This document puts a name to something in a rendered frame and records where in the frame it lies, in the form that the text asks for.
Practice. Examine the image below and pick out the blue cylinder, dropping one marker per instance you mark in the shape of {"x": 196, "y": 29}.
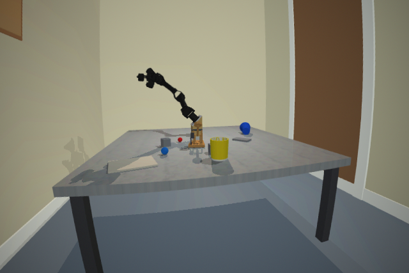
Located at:
{"x": 245, "y": 128}

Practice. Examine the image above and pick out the blue ball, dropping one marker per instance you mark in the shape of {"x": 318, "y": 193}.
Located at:
{"x": 164, "y": 150}

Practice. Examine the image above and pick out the yellow mug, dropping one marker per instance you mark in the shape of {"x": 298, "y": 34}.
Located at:
{"x": 219, "y": 148}

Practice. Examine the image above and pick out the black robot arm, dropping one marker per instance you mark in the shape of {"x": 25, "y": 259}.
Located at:
{"x": 187, "y": 111}

